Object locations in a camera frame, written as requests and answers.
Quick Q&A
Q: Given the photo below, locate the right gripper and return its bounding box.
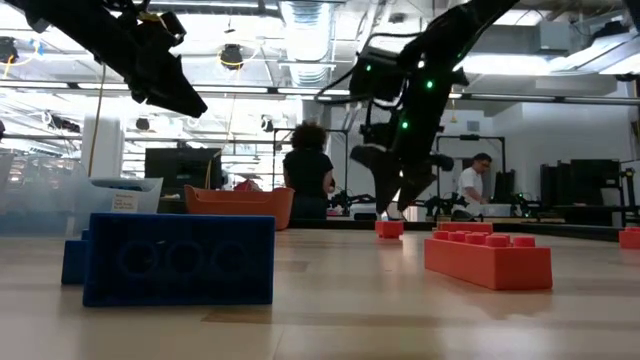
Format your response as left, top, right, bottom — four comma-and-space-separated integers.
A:
348, 114, 455, 216

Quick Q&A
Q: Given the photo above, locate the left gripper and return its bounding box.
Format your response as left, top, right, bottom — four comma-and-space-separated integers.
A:
112, 9, 209, 120

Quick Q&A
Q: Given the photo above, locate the small orange building block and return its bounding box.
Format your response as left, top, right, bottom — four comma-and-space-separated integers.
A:
374, 220, 405, 240

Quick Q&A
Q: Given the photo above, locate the orange plastic building block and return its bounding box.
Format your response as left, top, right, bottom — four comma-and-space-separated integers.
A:
436, 221, 495, 235
618, 226, 640, 250
423, 230, 554, 292

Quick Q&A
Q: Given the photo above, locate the blue plastic building block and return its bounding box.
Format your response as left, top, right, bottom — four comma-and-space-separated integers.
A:
61, 228, 91, 287
82, 213, 276, 308

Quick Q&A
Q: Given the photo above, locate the white box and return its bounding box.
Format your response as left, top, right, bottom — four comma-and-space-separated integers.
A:
352, 203, 382, 221

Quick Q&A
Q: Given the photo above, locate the linear ceiling light bar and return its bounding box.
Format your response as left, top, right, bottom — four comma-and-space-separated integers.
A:
0, 79, 640, 106

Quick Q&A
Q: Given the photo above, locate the black round ceiling fixture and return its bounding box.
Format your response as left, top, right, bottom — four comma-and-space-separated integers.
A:
218, 42, 245, 71

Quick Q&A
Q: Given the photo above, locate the black monitor screen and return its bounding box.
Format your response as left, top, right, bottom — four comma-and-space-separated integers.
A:
144, 147, 224, 201

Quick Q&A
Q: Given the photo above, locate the person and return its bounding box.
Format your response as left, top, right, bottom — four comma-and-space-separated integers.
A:
457, 152, 495, 206
281, 120, 337, 221

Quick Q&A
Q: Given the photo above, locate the white square pillar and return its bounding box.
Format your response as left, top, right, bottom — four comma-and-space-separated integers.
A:
81, 113, 125, 179

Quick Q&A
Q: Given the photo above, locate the dark teal plastic bin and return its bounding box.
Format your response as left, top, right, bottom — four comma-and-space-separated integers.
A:
157, 198, 189, 216

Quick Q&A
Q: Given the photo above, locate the clear plastic storage bin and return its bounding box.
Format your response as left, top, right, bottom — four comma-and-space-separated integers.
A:
0, 152, 86, 236
72, 175, 165, 236

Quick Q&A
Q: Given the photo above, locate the orange plastic bin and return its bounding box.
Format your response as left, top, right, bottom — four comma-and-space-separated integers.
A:
183, 184, 296, 232

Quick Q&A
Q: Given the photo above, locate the black equipment rack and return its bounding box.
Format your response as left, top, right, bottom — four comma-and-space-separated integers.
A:
538, 158, 625, 211

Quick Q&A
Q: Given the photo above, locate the black aluminium table frame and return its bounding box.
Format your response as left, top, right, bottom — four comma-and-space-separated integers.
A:
288, 217, 624, 242

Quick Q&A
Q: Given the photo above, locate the black stand frame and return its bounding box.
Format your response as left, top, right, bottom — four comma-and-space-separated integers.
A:
271, 127, 350, 217
434, 133, 507, 217

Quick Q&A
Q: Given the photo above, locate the yellow cable tag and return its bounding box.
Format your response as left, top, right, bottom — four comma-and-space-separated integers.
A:
135, 10, 169, 25

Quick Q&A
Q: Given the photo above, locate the yellow cable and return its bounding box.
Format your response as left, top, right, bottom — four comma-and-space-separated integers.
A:
88, 64, 107, 177

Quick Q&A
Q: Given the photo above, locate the silver ventilation duct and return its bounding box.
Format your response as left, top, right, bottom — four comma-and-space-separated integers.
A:
277, 0, 337, 130

